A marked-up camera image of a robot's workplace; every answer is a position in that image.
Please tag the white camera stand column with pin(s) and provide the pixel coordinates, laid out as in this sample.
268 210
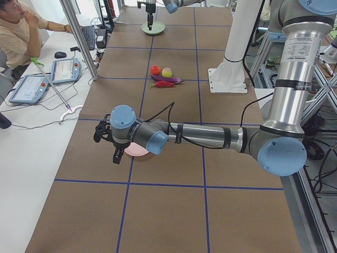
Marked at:
229 76

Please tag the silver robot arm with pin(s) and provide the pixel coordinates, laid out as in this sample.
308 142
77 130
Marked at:
277 143
170 5

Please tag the black keyboard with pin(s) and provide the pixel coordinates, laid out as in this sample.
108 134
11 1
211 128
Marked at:
89 36

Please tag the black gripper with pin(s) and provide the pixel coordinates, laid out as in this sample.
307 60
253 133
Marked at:
150 10
119 147

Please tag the near blue teach pendant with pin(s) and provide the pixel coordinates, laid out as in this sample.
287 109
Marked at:
30 89

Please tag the far blue teach pendant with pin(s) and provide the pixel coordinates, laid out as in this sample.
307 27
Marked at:
65 70

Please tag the yellow pink peach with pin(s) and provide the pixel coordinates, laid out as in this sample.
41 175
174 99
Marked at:
166 72

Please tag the seated person beige shirt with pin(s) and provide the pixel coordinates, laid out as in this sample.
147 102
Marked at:
20 36

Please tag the blue teach pendant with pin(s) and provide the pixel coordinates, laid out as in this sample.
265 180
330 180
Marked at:
65 70
30 89

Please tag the purple eggplant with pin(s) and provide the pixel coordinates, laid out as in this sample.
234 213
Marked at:
174 80

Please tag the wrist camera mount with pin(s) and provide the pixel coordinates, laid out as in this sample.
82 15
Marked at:
103 131
146 3

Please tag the black computer mouse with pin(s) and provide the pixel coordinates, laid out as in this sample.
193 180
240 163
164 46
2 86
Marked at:
60 55

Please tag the pink plate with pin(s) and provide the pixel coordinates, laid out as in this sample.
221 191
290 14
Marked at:
135 150

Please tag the red chili pepper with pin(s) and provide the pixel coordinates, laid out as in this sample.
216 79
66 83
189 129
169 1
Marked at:
162 84

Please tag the green plate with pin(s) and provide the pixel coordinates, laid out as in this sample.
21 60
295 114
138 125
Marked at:
156 28

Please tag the aluminium frame post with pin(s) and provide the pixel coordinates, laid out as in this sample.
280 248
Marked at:
79 37

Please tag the white curved hook piece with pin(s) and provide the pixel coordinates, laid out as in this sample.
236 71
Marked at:
68 112

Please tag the metal grabber stick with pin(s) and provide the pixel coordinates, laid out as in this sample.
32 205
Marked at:
35 61

